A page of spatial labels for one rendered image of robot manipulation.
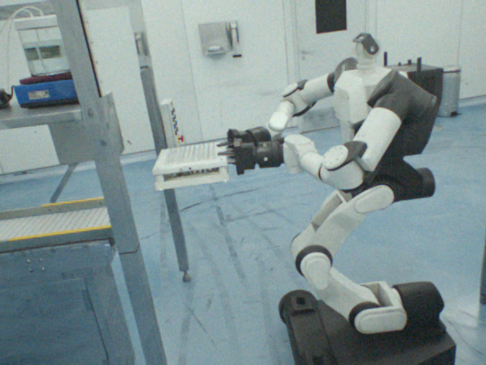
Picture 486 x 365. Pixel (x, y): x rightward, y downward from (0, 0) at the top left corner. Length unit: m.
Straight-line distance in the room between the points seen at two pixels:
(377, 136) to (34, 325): 1.39
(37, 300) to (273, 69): 4.16
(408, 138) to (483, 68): 5.26
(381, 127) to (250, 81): 4.11
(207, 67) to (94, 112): 3.91
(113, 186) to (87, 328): 0.66
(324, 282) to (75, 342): 0.98
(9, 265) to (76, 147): 0.45
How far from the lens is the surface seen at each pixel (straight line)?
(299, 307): 1.98
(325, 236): 1.58
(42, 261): 1.58
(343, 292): 1.74
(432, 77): 1.47
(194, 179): 1.36
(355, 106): 1.37
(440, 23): 6.22
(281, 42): 5.28
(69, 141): 1.60
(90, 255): 1.52
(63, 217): 1.73
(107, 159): 1.29
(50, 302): 1.73
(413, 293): 1.86
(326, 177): 1.16
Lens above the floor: 1.45
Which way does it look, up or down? 21 degrees down
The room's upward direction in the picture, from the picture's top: 7 degrees counter-clockwise
